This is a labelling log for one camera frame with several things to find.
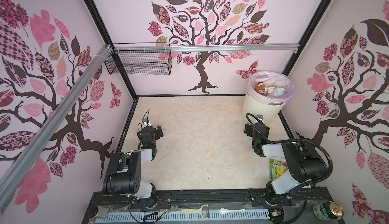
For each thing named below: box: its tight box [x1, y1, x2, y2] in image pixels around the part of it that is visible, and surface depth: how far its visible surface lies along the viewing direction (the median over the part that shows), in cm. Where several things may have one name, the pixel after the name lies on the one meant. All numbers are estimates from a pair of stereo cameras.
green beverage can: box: [313, 201, 344, 221], surface depth 65 cm
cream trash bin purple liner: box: [242, 70, 296, 125], surface depth 90 cm
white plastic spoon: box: [218, 207, 246, 215], surface depth 72 cm
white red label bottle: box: [264, 86, 276, 94], surface depth 96 cm
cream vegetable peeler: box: [180, 204, 210, 220], surface depth 72 cm
